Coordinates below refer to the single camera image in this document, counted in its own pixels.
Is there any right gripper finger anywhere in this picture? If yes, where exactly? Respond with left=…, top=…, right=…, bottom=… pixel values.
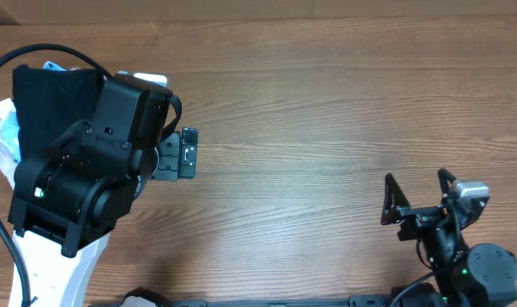
left=380, top=173, right=410, bottom=225
left=438, top=168, right=456, bottom=199

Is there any beige folded garment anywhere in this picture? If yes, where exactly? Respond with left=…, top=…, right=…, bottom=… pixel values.
left=0, top=98, right=21, bottom=188

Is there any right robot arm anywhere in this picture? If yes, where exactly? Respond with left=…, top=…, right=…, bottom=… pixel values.
left=380, top=168, right=517, bottom=306

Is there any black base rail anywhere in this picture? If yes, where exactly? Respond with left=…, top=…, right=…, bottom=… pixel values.
left=92, top=287, right=392, bottom=307

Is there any black t-shirt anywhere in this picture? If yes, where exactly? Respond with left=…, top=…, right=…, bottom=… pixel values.
left=13, top=65, right=104, bottom=159

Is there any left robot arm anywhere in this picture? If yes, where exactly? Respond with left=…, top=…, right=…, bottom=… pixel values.
left=9, top=74, right=198, bottom=306

